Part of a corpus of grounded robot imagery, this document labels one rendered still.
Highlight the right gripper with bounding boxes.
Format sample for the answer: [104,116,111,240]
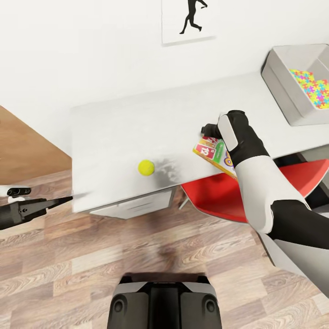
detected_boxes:
[201,123,223,140]

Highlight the tennis ball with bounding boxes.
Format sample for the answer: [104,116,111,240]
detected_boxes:
[138,160,154,176]

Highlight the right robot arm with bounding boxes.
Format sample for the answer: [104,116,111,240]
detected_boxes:
[201,110,329,299]

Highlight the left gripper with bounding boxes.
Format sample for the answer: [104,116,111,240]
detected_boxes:
[0,195,74,230]

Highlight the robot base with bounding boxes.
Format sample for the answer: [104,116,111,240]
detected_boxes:
[107,276,222,329]

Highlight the board game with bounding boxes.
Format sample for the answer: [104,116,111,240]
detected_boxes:
[193,136,237,180]

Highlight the jigsaw puzzle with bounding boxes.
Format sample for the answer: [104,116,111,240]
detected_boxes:
[299,79,329,109]
[290,69,314,85]

